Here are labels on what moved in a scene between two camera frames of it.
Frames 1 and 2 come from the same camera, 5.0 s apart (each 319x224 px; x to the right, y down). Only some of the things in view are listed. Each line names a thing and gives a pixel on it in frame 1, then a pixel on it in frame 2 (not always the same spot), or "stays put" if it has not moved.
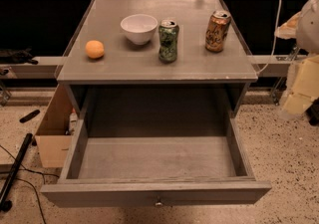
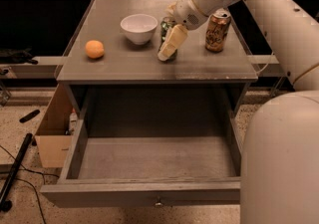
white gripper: (309, 30) -> (186, 13)
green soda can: (168, 33) stays put
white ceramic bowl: (140, 27) stays put
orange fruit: (94, 49) stays put
